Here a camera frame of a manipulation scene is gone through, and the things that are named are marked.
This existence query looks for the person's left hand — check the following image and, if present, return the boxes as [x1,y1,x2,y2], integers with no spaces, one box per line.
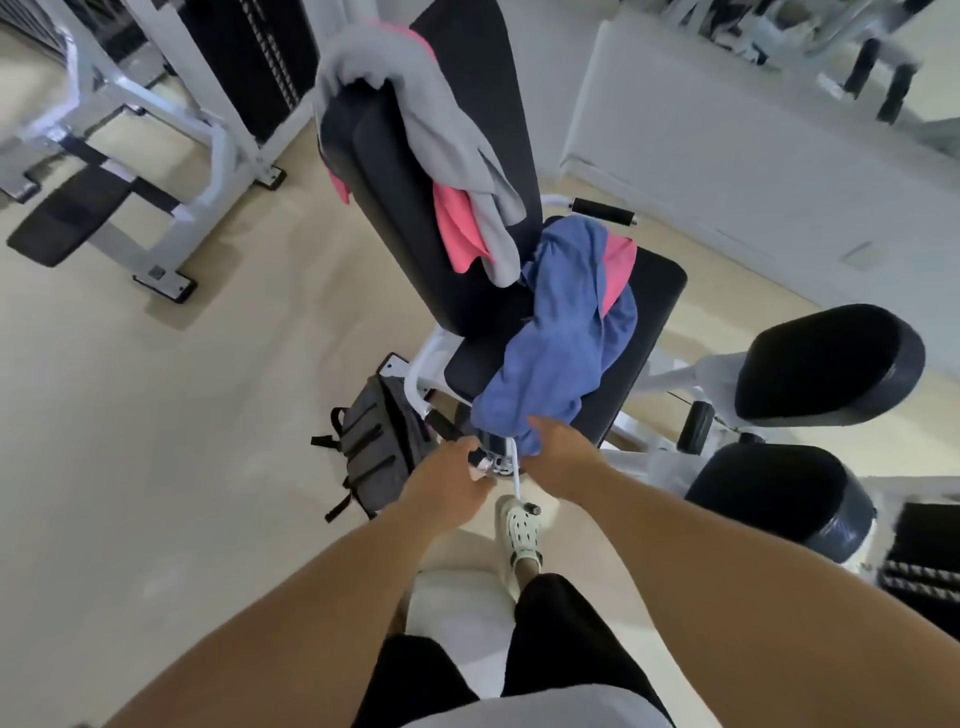
[397,437,498,535]

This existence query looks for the person's right hand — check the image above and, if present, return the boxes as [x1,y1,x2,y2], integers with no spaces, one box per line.
[519,416,610,502]

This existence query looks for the grey backpack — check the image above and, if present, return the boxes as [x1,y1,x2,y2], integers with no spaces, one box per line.
[311,374,444,525]

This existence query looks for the blue towel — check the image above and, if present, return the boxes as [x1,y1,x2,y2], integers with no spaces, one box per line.
[470,215,639,457]

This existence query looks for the pink towel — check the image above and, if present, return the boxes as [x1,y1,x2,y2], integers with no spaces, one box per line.
[599,233,639,320]
[326,20,493,276]

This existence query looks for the grey towel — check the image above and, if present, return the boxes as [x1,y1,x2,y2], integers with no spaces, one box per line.
[313,22,528,288]

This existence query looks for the person's left forearm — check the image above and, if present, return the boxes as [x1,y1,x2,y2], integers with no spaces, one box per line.
[104,509,451,728]

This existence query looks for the person's right forearm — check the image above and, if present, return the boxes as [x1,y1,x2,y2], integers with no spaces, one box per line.
[577,468,960,728]

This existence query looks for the person's white right shoe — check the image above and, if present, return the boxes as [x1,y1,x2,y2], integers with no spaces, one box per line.
[494,494,544,571]

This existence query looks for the person's black shorts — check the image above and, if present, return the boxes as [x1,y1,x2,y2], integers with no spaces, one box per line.
[352,573,676,728]

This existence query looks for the person's grey shirt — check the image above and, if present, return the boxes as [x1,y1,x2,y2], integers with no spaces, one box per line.
[404,686,669,728]

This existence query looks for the small black roller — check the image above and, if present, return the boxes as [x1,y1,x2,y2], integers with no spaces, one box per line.
[677,401,716,456]

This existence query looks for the black seat pad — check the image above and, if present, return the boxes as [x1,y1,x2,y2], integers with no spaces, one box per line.
[444,217,688,448]

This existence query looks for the black leg pad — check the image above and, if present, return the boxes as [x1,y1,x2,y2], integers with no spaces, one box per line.
[734,303,927,429]
[684,443,877,565]

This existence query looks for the black backrest pad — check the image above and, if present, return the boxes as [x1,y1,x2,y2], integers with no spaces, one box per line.
[320,0,543,340]

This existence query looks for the black ribbed weight stack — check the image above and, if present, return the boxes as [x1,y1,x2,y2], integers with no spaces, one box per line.
[877,502,960,640]

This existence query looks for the black bench pad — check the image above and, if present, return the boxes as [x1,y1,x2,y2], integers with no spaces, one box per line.
[7,166,136,269]

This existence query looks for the black handle grip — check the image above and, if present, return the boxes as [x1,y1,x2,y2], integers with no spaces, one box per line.
[569,197,639,227]

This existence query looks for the white weight machine frame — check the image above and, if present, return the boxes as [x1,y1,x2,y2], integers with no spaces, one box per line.
[0,0,354,305]

